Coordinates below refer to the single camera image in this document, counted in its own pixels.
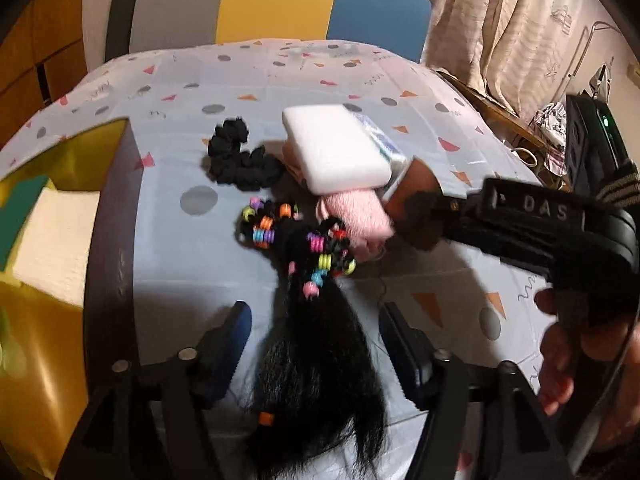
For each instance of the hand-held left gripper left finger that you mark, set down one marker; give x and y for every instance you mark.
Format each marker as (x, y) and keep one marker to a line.
(235, 345)

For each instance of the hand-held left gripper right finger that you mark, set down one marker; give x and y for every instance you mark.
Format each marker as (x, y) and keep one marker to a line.
(402, 350)

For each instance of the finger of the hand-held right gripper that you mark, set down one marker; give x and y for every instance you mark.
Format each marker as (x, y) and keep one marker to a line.
(500, 237)
(535, 207)

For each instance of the black beaded hair extension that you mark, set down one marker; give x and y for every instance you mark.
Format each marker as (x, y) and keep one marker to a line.
(320, 360)

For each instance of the brown makeup sponge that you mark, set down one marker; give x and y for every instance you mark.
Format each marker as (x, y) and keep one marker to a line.
(410, 200)

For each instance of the pink fluffy towel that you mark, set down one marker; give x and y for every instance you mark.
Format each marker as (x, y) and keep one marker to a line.
(355, 215)

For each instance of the tissue packet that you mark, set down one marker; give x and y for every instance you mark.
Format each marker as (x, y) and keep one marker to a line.
(387, 147)

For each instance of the black scrunchie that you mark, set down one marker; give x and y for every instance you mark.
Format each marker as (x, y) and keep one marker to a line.
(235, 160)

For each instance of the white foam sponge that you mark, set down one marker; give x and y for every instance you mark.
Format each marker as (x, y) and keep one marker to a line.
(335, 147)

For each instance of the gold metal tin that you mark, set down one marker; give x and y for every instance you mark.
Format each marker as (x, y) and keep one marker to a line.
(40, 335)

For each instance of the green yellow scouring sponge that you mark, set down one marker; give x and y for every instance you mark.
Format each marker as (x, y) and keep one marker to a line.
(20, 215)

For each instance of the person's right hand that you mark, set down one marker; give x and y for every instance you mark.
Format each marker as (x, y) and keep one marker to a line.
(560, 370)

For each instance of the striped knit band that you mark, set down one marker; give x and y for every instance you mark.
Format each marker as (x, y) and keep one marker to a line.
(622, 182)

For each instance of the wooden side table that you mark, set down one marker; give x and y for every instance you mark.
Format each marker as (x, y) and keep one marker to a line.
(495, 110)

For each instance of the garment steamer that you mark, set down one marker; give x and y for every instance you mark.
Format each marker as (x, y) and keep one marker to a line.
(602, 82)

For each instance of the beige printed curtain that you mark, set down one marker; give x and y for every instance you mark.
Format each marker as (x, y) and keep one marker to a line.
(500, 35)

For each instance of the grey yellow blue chair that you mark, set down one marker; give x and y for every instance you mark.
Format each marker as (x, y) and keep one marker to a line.
(280, 0)

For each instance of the wooden wardrobe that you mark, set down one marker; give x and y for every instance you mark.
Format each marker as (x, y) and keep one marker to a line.
(45, 60)

